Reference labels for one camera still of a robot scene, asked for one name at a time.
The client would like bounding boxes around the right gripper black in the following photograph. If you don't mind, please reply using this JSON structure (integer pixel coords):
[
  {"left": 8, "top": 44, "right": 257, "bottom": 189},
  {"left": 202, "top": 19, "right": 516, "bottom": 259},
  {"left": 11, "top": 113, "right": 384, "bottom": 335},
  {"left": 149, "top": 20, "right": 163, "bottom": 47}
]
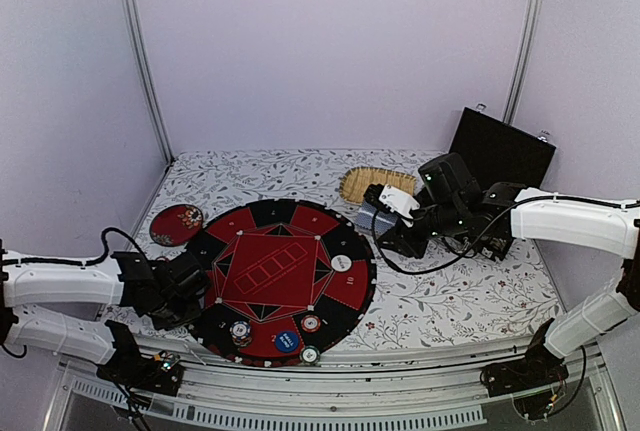
[{"left": 375, "top": 194, "right": 467, "bottom": 259}]

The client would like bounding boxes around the blue white poker chip stack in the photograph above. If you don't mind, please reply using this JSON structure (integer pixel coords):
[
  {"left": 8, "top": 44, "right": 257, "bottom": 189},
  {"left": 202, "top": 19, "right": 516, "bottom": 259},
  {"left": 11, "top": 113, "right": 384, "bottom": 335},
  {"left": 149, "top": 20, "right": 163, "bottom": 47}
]
[{"left": 229, "top": 320, "right": 253, "bottom": 348}]

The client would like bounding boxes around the round red black poker mat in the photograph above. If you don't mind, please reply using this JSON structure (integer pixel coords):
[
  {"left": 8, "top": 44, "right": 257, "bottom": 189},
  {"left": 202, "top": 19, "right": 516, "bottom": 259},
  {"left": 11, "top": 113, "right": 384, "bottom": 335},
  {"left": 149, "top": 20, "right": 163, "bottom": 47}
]
[{"left": 185, "top": 199, "right": 377, "bottom": 367}]

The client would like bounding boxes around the blue small blind button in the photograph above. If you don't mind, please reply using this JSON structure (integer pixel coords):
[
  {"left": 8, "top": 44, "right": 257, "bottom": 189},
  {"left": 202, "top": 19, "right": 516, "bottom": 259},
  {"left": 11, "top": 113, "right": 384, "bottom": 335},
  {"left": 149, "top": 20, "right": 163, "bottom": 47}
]
[{"left": 274, "top": 330, "right": 300, "bottom": 354}]

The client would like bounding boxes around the white dealer button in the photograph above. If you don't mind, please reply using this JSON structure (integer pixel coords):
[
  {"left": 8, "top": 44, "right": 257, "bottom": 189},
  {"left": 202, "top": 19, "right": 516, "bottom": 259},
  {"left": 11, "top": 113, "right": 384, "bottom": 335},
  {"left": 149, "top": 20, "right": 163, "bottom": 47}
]
[{"left": 331, "top": 254, "right": 353, "bottom": 273}]

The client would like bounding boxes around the red white poker chip stack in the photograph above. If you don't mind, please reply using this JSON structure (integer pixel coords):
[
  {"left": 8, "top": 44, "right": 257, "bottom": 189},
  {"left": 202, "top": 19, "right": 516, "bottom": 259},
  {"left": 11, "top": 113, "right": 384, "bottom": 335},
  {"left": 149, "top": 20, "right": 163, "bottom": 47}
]
[{"left": 301, "top": 314, "right": 321, "bottom": 333}]

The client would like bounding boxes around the green poker chip stack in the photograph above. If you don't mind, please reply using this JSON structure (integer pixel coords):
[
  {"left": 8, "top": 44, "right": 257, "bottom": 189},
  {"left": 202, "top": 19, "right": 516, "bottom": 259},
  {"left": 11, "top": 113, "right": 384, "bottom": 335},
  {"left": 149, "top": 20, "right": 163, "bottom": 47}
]
[{"left": 299, "top": 346, "right": 321, "bottom": 365}]

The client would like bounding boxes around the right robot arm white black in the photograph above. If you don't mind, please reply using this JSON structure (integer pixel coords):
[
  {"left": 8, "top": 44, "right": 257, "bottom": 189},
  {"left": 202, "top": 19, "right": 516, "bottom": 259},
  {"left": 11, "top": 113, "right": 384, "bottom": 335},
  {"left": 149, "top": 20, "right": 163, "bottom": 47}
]
[{"left": 364, "top": 153, "right": 639, "bottom": 396}]

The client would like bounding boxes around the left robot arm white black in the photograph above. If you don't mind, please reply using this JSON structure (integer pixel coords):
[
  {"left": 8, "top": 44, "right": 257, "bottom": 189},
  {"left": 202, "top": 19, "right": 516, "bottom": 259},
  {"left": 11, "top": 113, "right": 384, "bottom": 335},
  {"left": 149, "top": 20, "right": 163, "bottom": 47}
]
[{"left": 1, "top": 251, "right": 210, "bottom": 396}]

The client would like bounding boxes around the red floral round dish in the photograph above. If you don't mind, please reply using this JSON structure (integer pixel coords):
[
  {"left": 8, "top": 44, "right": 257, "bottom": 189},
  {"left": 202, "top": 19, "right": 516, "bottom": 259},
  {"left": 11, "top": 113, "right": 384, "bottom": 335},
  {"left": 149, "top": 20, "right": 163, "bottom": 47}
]
[{"left": 149, "top": 204, "right": 204, "bottom": 247}]

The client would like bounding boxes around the black poker set case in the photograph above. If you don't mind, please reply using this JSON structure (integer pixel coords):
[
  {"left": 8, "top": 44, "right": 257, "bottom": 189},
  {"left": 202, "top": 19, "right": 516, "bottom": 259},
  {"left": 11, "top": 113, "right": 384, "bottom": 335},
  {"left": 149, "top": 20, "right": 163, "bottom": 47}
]
[{"left": 449, "top": 106, "right": 558, "bottom": 264}]

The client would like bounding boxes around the woven bamboo tray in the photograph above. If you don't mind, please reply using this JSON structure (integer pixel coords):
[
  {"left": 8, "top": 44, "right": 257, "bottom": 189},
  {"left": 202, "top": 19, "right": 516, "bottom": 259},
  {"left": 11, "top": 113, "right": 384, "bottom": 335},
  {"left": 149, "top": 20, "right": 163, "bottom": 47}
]
[{"left": 339, "top": 166, "right": 417, "bottom": 204}]

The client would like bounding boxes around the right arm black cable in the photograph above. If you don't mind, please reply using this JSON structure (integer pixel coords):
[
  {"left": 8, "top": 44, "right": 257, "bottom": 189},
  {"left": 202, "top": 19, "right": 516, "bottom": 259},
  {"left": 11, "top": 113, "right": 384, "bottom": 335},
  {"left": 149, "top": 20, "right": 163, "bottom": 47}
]
[{"left": 369, "top": 195, "right": 640, "bottom": 275}]

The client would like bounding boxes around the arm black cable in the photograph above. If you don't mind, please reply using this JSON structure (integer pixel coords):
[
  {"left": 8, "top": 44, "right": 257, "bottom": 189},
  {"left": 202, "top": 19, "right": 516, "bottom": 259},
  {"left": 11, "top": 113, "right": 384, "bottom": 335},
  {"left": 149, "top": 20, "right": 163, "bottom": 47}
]
[
  {"left": 0, "top": 226, "right": 151, "bottom": 270},
  {"left": 369, "top": 195, "right": 640, "bottom": 275}
]

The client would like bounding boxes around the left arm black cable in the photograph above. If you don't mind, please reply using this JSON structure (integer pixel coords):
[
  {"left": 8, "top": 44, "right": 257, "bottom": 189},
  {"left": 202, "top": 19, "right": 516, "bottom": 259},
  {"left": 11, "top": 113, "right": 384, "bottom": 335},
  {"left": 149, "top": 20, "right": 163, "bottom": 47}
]
[{"left": 0, "top": 226, "right": 151, "bottom": 270}]

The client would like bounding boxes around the aluminium frame post right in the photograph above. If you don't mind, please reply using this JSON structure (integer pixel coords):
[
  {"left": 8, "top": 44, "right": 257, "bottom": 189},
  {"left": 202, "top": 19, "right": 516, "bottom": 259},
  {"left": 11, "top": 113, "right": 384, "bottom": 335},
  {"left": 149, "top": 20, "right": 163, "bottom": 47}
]
[{"left": 502, "top": 0, "right": 543, "bottom": 125}]

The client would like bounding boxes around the aluminium frame post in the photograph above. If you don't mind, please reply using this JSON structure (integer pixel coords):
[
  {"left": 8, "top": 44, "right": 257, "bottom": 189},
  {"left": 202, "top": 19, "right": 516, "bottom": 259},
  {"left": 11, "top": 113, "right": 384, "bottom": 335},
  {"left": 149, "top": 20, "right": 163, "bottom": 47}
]
[
  {"left": 502, "top": 0, "right": 543, "bottom": 125},
  {"left": 121, "top": 0, "right": 175, "bottom": 164}
]

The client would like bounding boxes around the aluminium front rail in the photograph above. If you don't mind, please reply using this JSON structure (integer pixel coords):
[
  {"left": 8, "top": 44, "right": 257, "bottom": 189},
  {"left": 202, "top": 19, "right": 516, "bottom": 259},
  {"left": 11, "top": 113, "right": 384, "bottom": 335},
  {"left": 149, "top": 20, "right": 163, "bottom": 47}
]
[{"left": 54, "top": 335, "right": 616, "bottom": 427}]

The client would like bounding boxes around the aluminium frame post left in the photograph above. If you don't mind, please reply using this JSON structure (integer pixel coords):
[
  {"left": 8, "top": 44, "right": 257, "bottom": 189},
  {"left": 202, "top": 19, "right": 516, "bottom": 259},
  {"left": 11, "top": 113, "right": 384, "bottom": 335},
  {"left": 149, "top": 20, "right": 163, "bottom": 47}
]
[{"left": 121, "top": 0, "right": 175, "bottom": 164}]

